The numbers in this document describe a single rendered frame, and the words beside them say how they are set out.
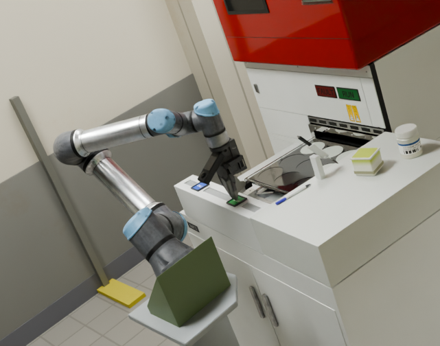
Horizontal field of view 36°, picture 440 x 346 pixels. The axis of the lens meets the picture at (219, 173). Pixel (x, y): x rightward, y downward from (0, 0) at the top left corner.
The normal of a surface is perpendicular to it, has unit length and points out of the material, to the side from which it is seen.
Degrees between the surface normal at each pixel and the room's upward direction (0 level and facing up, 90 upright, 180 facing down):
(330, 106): 90
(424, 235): 90
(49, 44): 90
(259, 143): 90
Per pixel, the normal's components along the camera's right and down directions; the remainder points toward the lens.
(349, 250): 0.51, 0.18
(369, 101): -0.80, 0.47
